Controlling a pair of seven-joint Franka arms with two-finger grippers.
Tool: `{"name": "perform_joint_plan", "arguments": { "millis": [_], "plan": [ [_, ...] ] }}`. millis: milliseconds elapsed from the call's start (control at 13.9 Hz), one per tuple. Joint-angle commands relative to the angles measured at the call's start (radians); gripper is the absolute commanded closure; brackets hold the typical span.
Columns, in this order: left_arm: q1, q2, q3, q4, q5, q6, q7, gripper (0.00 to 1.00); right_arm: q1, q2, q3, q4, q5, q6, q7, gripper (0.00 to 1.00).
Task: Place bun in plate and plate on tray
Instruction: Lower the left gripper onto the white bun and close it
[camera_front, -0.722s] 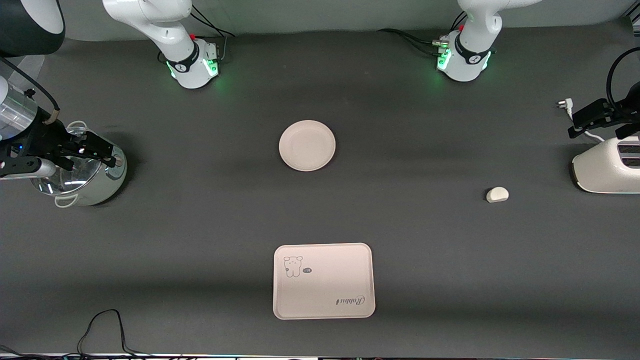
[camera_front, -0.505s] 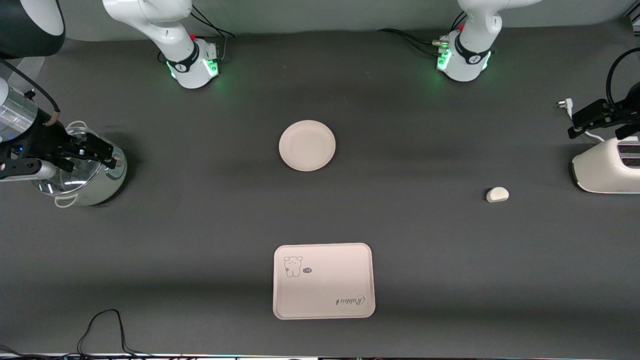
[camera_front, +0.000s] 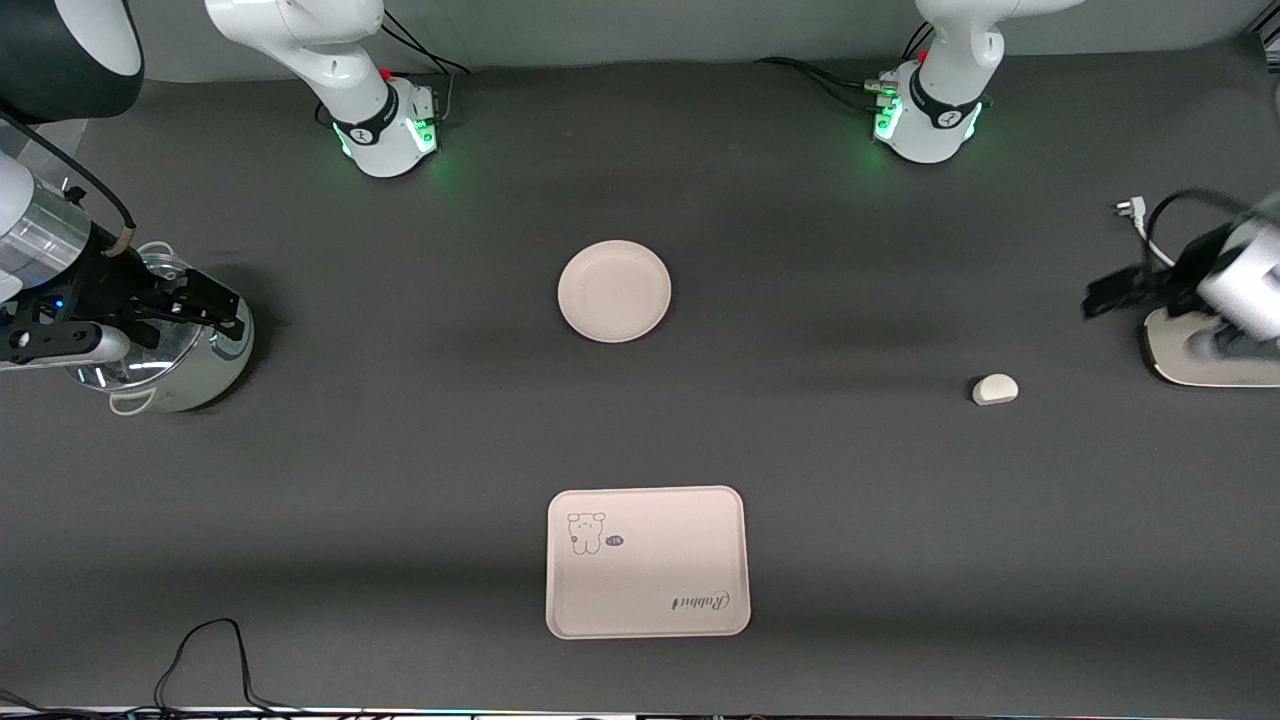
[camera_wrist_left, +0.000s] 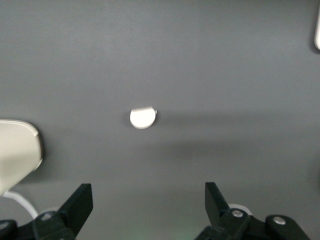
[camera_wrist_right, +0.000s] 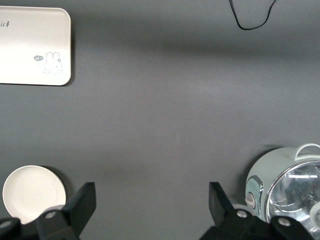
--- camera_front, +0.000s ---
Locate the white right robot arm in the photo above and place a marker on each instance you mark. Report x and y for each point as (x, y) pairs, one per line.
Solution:
(300, 30)

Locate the metal frame post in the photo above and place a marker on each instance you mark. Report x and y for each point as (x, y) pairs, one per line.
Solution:
(1270, 38)

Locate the glass pot lid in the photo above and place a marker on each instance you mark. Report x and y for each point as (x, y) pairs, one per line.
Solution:
(160, 268)

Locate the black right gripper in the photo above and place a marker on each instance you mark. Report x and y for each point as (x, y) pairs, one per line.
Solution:
(112, 282)

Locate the cream tray with bear print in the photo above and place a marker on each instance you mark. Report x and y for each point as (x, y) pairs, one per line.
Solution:
(648, 575)

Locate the white steamed bun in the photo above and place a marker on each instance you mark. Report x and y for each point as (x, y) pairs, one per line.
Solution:
(995, 389)

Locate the round cream plate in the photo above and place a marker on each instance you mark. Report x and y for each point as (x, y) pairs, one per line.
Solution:
(614, 291)

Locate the pale green electric pot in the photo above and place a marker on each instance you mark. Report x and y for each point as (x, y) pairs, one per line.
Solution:
(200, 380)

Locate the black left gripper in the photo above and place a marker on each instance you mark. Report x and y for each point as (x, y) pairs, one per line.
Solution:
(1178, 271)

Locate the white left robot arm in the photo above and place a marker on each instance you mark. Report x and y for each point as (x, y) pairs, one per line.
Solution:
(930, 140)

